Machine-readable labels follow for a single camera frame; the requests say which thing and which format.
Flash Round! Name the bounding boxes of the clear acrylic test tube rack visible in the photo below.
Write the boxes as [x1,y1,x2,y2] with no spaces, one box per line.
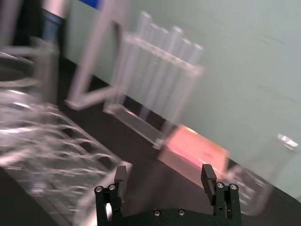
[103,30,204,150]

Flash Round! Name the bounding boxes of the small clear glass beaker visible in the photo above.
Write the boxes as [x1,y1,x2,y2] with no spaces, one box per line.
[224,133,301,216]

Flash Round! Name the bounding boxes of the clear rack with round holes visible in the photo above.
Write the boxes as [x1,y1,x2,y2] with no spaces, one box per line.
[0,89,133,226]

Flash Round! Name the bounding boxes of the black table cloth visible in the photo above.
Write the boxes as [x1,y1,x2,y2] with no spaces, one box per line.
[0,54,301,226]

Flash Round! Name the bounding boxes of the clear glass test tube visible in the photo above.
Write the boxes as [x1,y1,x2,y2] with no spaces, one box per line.
[141,25,184,123]
[124,22,163,113]
[134,27,170,118]
[152,37,193,132]
[115,10,153,106]
[162,43,204,139]

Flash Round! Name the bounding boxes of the blue panel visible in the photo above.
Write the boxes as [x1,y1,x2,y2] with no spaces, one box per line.
[77,0,104,10]

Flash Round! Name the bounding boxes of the pink cardboard box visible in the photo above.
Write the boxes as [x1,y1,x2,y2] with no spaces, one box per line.
[157,124,230,187]

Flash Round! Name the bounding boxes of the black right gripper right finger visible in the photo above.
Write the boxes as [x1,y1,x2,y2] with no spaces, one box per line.
[201,163,242,222]

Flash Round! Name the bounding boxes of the pale wall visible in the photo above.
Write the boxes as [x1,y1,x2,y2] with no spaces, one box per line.
[63,0,301,201]

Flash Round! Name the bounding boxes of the silver and blue cylinder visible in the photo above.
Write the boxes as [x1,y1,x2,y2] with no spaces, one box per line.
[41,0,71,41]

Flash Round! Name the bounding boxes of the large clear glass beaker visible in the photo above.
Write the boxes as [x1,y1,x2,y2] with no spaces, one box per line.
[0,37,60,107]

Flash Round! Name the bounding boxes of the white angled stand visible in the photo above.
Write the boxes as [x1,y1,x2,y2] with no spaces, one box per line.
[65,0,133,111]

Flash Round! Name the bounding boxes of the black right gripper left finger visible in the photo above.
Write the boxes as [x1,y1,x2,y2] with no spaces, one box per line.
[94,165,128,226]

